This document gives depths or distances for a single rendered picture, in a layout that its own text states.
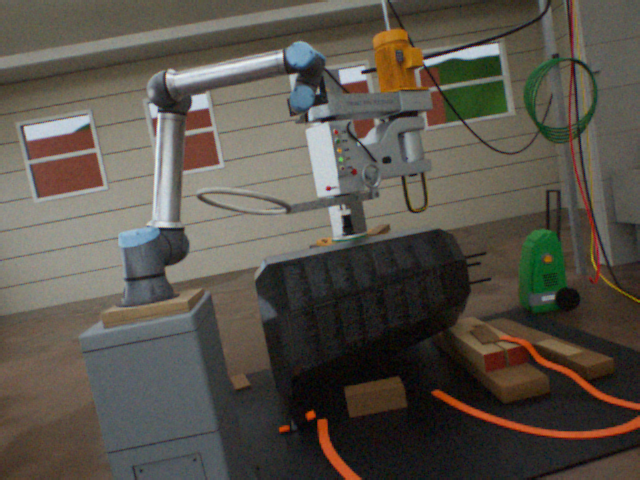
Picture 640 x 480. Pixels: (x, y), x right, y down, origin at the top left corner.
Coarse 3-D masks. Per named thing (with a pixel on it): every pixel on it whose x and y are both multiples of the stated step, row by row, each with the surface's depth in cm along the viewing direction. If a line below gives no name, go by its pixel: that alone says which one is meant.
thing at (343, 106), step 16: (336, 96) 273; (352, 96) 280; (368, 96) 288; (384, 96) 297; (400, 96) 304; (416, 96) 313; (320, 112) 271; (336, 112) 273; (352, 112) 280; (368, 112) 289; (384, 112) 299; (400, 112) 309; (416, 112) 316
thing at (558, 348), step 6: (540, 342) 271; (546, 342) 270; (552, 342) 268; (558, 342) 267; (546, 348) 263; (552, 348) 260; (558, 348) 259; (564, 348) 257; (570, 348) 256; (558, 354) 254; (564, 354) 250; (570, 354) 249; (576, 354) 249
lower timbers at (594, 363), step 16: (496, 320) 327; (432, 336) 329; (512, 336) 294; (528, 336) 288; (544, 336) 283; (448, 352) 301; (528, 352) 281; (544, 352) 266; (592, 352) 249; (480, 368) 253; (512, 368) 246; (528, 368) 242; (576, 368) 243; (592, 368) 236; (608, 368) 238; (496, 384) 233; (512, 384) 229; (528, 384) 230; (544, 384) 231; (512, 400) 230
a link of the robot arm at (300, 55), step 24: (288, 48) 162; (312, 48) 162; (168, 72) 172; (192, 72) 171; (216, 72) 169; (240, 72) 168; (264, 72) 167; (288, 72) 167; (312, 72) 171; (168, 96) 174
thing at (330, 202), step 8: (368, 192) 292; (376, 192) 292; (320, 200) 269; (328, 200) 273; (336, 200) 276; (344, 200) 280; (352, 200) 284; (360, 200) 288; (280, 208) 266; (296, 208) 259; (304, 208) 262; (312, 208) 266; (320, 208) 269
